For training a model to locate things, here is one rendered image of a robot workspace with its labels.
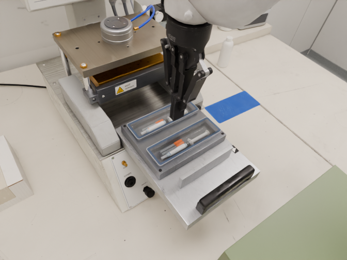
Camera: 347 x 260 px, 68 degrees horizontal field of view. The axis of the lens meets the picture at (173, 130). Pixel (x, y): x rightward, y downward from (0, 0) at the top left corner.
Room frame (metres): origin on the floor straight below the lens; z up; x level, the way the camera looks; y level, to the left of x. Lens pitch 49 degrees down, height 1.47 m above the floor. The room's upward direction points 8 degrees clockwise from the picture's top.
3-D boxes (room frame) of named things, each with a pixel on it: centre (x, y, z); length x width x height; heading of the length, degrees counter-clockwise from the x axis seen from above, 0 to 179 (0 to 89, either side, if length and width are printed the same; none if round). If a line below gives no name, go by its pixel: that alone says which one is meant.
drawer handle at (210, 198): (0.27, -0.13, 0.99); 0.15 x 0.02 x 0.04; 133
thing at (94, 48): (0.63, 0.18, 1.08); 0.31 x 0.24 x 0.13; 133
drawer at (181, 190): (0.37, -0.03, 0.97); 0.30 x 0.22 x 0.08; 43
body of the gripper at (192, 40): (0.41, 0.00, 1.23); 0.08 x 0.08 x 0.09
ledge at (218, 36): (1.29, -0.06, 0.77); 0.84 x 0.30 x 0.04; 130
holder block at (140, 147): (0.40, 0.00, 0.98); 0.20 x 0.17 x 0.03; 133
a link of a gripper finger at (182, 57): (0.40, -0.01, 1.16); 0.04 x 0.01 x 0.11; 131
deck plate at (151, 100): (0.62, 0.20, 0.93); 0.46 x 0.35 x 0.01; 43
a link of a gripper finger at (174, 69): (0.42, 0.01, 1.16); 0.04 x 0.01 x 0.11; 131
